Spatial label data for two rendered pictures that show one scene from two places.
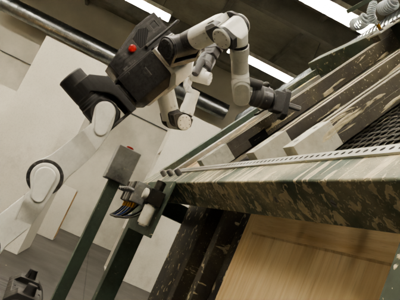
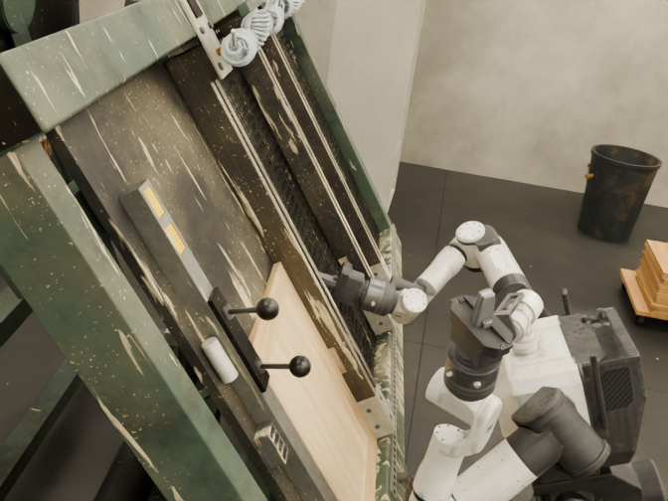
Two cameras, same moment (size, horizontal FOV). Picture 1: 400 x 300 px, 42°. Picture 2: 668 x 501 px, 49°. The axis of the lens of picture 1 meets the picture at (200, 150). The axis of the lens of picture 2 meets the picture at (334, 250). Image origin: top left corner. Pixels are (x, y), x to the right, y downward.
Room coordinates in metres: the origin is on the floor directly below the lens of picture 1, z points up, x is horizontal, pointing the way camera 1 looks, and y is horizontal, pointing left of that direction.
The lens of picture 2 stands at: (3.63, 0.18, 2.15)
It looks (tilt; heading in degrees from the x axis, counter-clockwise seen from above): 25 degrees down; 195
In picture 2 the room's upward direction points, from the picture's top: 8 degrees clockwise
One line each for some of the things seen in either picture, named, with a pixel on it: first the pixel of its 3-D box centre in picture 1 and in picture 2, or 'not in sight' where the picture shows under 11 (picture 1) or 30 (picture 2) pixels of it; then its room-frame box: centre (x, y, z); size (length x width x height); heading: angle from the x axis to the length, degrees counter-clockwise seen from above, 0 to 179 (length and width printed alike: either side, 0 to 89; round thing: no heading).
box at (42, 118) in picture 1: (37, 148); not in sight; (4.84, 1.36, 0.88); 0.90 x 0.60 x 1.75; 8
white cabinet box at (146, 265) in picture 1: (163, 199); not in sight; (6.37, 0.15, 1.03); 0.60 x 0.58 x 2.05; 8
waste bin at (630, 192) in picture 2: not in sight; (613, 194); (-2.30, 0.80, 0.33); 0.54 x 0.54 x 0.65
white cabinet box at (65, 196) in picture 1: (46, 205); not in sight; (7.28, 1.59, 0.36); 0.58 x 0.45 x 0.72; 98
